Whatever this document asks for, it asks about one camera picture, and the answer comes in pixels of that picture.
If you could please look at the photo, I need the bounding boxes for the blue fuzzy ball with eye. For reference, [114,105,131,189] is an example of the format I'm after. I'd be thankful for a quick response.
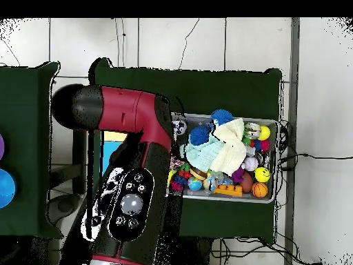
[210,108,234,126]

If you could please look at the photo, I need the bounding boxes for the cream knitted cloth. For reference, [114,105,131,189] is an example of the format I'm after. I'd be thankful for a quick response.
[209,117,248,177]

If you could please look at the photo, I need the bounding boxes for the wooden box with three holes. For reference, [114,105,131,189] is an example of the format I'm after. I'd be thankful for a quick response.
[99,130,128,177]

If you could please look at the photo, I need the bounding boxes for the metal mesh bin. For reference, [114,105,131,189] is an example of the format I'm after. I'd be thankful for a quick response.
[166,112,280,204]

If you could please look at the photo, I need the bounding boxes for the black and white soccer ball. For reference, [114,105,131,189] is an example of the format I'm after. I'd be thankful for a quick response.
[172,119,188,136]

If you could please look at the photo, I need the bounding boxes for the blue spiky ball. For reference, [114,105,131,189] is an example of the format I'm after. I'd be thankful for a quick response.
[188,124,212,146]

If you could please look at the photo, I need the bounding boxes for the mint knitted cloth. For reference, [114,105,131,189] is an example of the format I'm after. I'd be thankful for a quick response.
[179,140,224,173]

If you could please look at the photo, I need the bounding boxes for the small globe ball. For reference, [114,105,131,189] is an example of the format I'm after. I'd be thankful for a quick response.
[188,177,203,192]

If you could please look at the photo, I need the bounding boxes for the orange toy block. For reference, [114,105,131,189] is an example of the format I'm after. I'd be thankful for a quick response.
[212,184,243,198]

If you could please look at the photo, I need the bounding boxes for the dark green table cloth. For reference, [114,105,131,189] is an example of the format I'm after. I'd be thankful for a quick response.
[0,61,63,239]
[87,57,283,244]

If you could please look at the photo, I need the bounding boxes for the plain yellow ball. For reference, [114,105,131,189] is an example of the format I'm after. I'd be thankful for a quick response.
[258,125,272,141]

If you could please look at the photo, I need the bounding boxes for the yellow smiley ball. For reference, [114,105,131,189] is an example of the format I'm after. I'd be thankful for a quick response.
[253,166,271,184]

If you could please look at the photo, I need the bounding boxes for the orange toy basketball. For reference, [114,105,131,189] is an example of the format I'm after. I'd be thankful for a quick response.
[251,181,268,199]

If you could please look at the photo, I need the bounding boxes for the black upright panel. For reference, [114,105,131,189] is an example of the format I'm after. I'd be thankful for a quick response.
[72,129,88,194]

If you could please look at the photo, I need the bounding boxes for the dark grey stand base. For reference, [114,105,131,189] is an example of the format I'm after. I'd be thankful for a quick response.
[48,193,81,225]

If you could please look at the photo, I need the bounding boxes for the large blue ball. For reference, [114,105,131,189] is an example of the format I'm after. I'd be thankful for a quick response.
[0,168,17,208]

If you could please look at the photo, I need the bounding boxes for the thin black floor cable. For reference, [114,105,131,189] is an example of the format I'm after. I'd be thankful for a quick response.
[177,17,200,70]

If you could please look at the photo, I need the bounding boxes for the black power cable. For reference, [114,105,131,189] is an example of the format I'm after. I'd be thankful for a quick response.
[279,153,353,161]

